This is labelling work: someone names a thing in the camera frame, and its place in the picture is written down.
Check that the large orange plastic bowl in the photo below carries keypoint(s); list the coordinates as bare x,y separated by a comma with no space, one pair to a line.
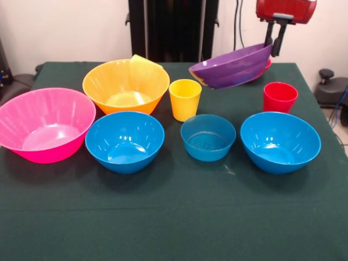
125,81

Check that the red plastic cup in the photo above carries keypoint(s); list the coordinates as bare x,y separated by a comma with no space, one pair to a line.
280,98

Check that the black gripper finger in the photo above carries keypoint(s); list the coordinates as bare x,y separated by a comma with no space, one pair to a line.
279,43
269,32

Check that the black computer tower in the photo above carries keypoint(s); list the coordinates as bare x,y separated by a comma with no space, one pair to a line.
4,68

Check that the small teal blue bowl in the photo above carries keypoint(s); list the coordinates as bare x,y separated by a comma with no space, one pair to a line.
208,141

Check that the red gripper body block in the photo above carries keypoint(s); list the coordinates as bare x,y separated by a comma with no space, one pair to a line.
288,6

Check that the small red plastic bowl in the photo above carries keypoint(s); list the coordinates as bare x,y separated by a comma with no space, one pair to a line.
268,65

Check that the purple plastic bowl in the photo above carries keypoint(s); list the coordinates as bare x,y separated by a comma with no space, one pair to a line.
231,70

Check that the yellow plastic cup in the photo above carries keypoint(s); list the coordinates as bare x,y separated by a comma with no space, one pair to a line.
185,103

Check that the dark green tablecloth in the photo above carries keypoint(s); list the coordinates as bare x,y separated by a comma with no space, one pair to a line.
174,212

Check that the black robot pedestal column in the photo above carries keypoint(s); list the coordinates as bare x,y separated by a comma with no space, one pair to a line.
174,27

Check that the large pink plastic bowl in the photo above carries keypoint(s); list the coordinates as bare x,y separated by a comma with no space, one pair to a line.
46,130

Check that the green plastic cup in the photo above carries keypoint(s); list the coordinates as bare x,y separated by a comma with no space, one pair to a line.
140,59

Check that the blue plastic bowl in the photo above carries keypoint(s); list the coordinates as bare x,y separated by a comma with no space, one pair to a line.
125,141
280,141

